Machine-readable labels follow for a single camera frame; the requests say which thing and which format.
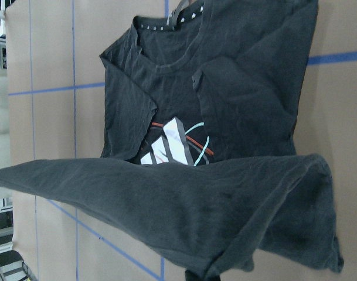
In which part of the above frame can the black t-shirt with logo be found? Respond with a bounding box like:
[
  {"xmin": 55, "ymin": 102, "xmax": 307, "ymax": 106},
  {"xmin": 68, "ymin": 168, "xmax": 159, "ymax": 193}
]
[{"xmin": 0, "ymin": 1, "xmax": 344, "ymax": 280}]

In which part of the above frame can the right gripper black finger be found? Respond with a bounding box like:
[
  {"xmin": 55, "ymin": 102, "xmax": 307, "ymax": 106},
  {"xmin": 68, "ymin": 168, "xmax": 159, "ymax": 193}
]
[{"xmin": 185, "ymin": 270, "xmax": 204, "ymax": 281}]

